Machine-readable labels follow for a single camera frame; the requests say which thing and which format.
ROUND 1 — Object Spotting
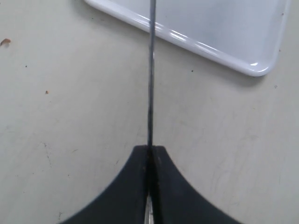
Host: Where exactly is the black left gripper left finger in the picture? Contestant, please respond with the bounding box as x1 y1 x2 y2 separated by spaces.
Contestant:
63 145 148 224

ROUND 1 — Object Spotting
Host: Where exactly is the thin metal skewer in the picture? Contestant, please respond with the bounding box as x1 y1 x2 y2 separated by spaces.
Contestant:
147 0 156 147

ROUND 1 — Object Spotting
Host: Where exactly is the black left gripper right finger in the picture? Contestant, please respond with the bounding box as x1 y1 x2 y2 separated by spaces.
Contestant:
152 146 239 224

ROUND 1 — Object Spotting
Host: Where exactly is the white rectangular plastic tray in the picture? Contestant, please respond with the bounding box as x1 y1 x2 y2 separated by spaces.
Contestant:
84 0 292 77

